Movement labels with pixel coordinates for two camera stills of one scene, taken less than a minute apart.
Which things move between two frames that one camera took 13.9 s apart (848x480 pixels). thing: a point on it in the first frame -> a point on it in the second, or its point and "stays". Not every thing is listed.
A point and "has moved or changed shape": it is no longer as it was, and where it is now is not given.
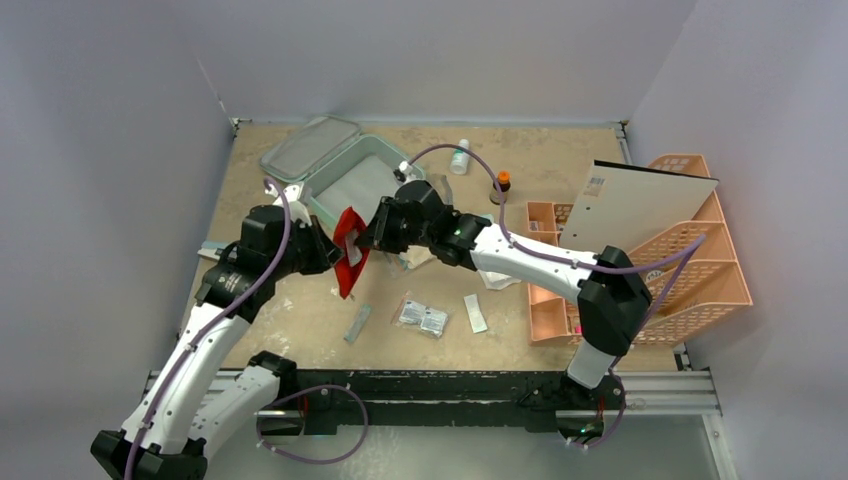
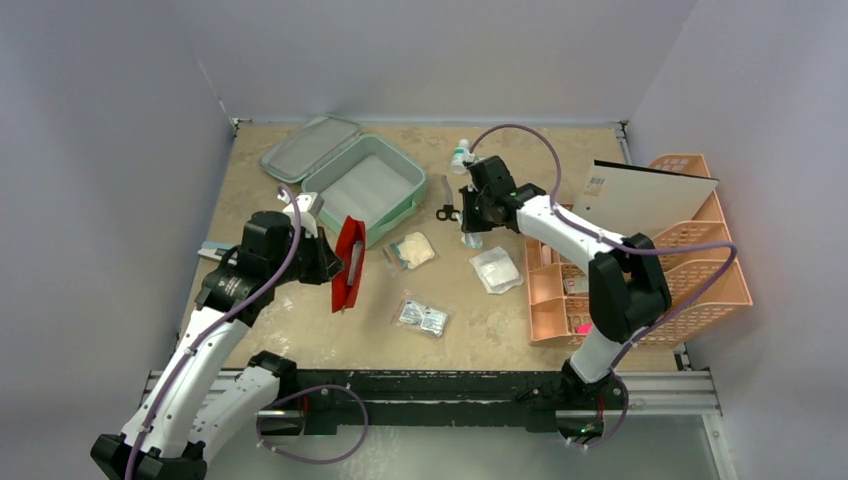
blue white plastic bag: [209, 248] stays
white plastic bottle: [460, 159] stays
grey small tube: [357, 323] -> [354, 262]
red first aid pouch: [346, 275] has moved or changed shape
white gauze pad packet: [496, 280] stays
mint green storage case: [336, 166] stays
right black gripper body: [377, 225] -> [472, 211]
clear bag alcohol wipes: [412, 313] stays
